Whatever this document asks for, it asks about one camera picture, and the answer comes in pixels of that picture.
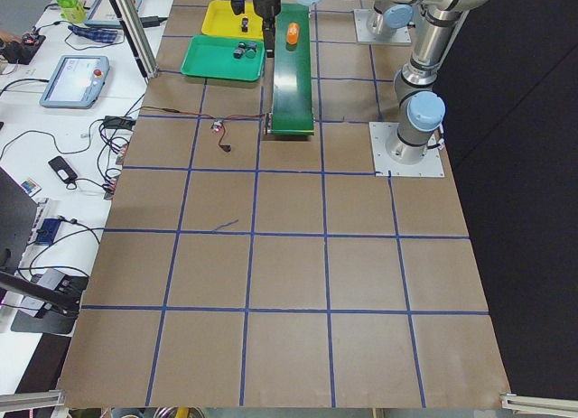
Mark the small green controller board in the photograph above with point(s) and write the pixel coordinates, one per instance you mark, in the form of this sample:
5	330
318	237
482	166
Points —
218	126

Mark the green conveyor belt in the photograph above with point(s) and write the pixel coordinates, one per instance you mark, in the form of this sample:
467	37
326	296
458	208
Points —
291	112

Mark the aluminium frame post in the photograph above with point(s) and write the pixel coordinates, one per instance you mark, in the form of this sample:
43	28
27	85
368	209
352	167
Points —
135	34

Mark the blue plaid cloth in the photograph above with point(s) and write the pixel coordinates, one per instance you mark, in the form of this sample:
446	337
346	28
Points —
95	34

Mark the orange cylinder with 4680 label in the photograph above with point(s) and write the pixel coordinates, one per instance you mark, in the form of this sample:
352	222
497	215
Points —
292	33

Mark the black power adapter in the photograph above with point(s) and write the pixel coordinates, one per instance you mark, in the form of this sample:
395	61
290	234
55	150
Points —
118	122

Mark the green plastic tray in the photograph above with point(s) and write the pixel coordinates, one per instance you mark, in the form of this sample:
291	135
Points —
212	57

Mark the yellow plastic tray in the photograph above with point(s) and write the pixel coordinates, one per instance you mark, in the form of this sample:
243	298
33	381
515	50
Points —
220	21

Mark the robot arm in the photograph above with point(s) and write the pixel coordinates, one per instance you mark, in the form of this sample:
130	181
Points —
434	36
267	10

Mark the teach pendant tablet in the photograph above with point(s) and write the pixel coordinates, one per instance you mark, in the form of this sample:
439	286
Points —
76	82

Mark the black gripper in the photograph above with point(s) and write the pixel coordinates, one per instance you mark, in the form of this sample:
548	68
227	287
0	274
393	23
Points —
267	10

